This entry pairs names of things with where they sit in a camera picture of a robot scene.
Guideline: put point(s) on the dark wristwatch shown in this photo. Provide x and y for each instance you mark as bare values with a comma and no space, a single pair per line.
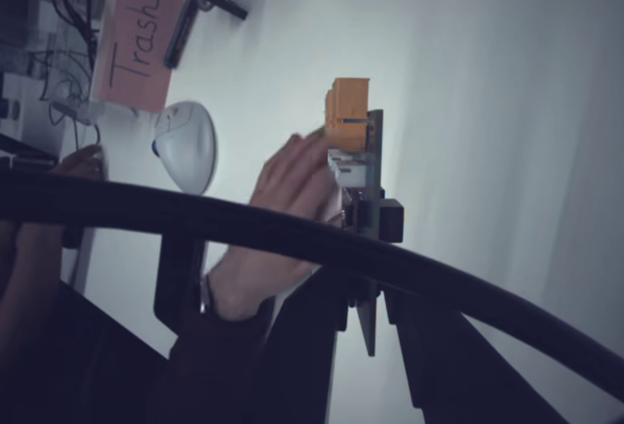
206,292

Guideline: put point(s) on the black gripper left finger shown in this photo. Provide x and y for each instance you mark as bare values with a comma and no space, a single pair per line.
312,356

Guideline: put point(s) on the man's left hand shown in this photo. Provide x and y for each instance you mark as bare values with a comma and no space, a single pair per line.
292,180

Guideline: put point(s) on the green circuit board orange connectors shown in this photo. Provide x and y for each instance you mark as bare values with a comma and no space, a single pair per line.
348,117

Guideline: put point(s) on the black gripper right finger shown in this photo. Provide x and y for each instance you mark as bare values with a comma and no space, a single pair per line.
463,375

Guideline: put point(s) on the bystander hand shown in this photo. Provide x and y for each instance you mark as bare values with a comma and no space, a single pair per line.
80,161

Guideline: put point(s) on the pink paper marked Trash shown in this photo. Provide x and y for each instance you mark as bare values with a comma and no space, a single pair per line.
136,44

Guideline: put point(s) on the man in maroon shirt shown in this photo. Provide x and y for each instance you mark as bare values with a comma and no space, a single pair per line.
73,360

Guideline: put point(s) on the white trackball mouse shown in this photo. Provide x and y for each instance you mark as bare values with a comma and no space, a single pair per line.
187,151

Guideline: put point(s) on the man's left forearm maroon sleeve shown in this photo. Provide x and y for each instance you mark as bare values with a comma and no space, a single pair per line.
219,375

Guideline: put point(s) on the black laptop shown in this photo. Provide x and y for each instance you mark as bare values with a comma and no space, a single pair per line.
24,153

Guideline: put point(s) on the black metal clamp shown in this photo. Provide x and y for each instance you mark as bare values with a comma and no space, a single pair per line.
187,19

